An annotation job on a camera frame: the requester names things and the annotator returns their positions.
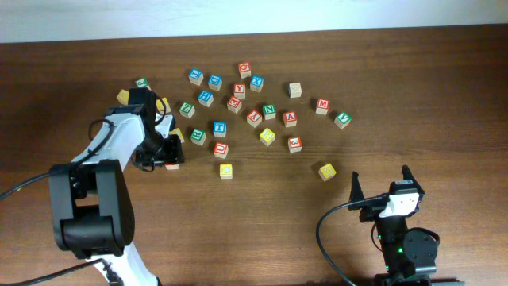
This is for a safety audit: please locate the red I block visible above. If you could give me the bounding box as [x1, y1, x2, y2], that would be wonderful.
[164, 164, 180, 170]

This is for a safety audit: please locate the yellow S block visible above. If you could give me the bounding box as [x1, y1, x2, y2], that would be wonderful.
[171, 128, 185, 143]

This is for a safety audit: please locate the red E block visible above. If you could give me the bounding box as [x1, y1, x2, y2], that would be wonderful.
[226, 96, 242, 114]

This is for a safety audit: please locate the blue L block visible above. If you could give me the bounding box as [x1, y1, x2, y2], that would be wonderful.
[188, 68, 204, 86]

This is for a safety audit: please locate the green V block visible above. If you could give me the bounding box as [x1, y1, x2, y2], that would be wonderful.
[334, 112, 352, 129]

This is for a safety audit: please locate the yellow K block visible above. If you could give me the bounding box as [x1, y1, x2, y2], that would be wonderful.
[318, 163, 337, 181]

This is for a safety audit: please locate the red Y block upper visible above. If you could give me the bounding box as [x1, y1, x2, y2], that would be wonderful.
[233, 83, 246, 99]

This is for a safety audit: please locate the blue X block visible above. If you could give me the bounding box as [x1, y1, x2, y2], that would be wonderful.
[250, 75, 264, 92]

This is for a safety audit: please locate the blue H block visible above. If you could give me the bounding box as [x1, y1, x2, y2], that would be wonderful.
[198, 90, 214, 107]

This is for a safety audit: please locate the yellow block far left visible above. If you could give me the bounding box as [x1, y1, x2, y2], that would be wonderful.
[116, 89, 129, 106]

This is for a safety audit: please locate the red Y block lower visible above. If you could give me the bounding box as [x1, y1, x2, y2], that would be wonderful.
[246, 110, 263, 128]

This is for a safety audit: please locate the blue D block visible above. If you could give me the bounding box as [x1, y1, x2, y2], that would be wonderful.
[208, 74, 222, 91]

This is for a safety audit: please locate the red C block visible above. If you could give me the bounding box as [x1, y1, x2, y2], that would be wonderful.
[238, 62, 252, 79]

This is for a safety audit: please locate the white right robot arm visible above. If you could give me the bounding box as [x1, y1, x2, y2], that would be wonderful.
[348, 165, 440, 286]

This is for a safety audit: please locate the green Z block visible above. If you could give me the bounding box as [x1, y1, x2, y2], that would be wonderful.
[179, 102, 195, 118]

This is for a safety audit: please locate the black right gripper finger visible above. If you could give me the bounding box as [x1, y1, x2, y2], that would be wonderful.
[401, 165, 415, 182]
[348, 172, 365, 210]

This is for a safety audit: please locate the red y block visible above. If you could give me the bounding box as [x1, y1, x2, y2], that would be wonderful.
[246, 110, 263, 128]
[233, 83, 246, 99]

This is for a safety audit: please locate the green J block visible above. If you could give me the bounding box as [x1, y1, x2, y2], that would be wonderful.
[135, 77, 151, 90]

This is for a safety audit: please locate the blue T block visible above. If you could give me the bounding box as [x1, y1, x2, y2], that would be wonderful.
[213, 122, 227, 137]

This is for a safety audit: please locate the green N block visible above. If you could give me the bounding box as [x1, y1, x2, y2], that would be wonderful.
[263, 104, 276, 121]

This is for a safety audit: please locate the green R block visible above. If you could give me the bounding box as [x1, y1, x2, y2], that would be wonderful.
[190, 128, 206, 145]

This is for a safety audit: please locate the yellow X block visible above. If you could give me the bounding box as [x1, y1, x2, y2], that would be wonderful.
[156, 98, 171, 115]

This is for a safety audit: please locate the plain wooden block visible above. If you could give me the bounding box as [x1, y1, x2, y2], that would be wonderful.
[289, 83, 302, 99]

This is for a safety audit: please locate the red U block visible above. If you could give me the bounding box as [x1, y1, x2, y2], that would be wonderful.
[214, 142, 229, 159]

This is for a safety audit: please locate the yellow C block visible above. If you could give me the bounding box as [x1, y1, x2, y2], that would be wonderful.
[219, 164, 233, 180]

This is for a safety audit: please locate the red A block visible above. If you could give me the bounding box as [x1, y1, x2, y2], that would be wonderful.
[283, 110, 298, 128]

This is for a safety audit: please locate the yellow E block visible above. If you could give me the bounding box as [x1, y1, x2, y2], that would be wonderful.
[260, 128, 276, 146]

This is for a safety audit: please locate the red 3 block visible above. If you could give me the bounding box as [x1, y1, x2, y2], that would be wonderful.
[288, 137, 302, 153]

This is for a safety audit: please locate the red M block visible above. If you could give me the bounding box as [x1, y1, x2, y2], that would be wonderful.
[315, 98, 330, 115]

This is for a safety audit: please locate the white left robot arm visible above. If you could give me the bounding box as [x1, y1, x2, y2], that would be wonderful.
[48, 87, 185, 285]

